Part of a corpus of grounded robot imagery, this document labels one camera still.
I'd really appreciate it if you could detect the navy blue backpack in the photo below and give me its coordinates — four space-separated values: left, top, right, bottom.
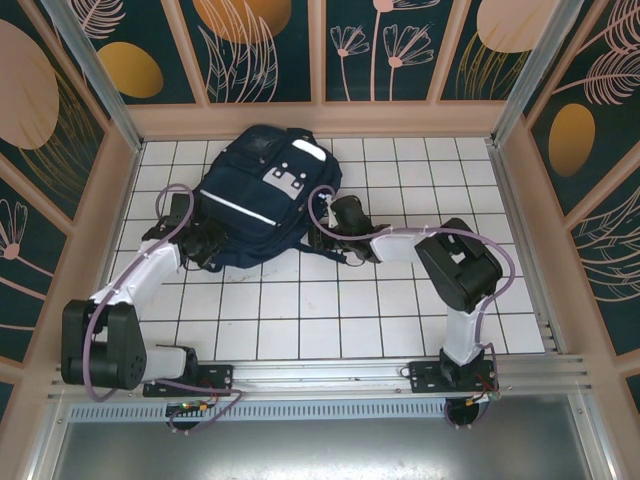
192 123 347 272

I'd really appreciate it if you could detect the grey metal sheet panel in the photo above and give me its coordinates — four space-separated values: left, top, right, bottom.
49 419 601 480

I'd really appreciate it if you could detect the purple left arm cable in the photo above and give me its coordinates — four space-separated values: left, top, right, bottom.
82 183 244 435

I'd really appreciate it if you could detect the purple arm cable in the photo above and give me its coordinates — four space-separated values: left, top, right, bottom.
307 185 517 431
82 183 244 435

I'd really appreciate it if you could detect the aluminium mounting rail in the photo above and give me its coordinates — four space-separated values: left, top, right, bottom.
47 353 594 402

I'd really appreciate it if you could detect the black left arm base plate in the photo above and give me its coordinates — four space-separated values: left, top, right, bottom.
143 363 235 399

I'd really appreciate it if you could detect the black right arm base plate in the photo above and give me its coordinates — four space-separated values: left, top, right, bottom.
408 359 501 397

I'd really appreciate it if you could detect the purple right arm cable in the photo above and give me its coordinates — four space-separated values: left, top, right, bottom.
307 185 517 431

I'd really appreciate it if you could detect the slotted grey cable duct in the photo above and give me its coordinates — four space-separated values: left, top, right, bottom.
67 399 576 424

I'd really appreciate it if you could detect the aluminium side rail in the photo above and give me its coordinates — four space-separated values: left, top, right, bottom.
487 140 569 354

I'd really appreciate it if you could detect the aluminium corner post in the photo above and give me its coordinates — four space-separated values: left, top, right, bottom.
39 0 146 154
489 0 585 147

